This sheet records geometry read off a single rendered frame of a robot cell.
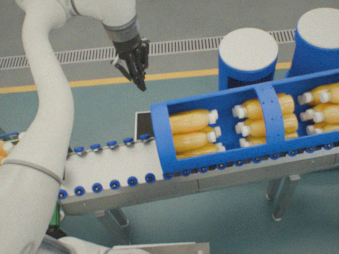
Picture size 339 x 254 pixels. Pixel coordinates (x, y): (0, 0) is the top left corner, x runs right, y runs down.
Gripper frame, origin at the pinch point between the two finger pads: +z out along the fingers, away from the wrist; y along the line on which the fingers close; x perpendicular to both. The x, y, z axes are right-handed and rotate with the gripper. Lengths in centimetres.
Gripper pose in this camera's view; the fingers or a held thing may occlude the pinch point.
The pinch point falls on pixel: (139, 81)
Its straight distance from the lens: 112.9
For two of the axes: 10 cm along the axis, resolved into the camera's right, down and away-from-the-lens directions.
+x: -6.8, -5.6, 4.7
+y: 7.2, -6.3, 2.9
